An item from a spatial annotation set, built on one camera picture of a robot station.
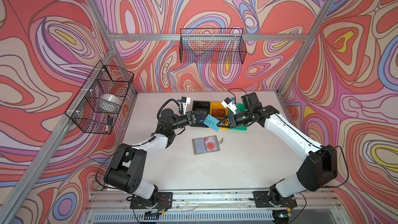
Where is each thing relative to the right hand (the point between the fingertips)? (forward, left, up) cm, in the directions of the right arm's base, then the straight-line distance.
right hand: (220, 128), depth 74 cm
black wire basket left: (+8, +60, +8) cm, 61 cm away
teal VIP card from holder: (+3, +4, +1) cm, 5 cm away
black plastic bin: (+26, +9, -18) cm, 33 cm away
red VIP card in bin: (+25, -3, -19) cm, 31 cm away
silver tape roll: (+11, +52, +11) cm, 54 cm away
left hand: (+5, +7, +4) cm, 9 cm away
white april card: (+3, +4, -22) cm, 22 cm away
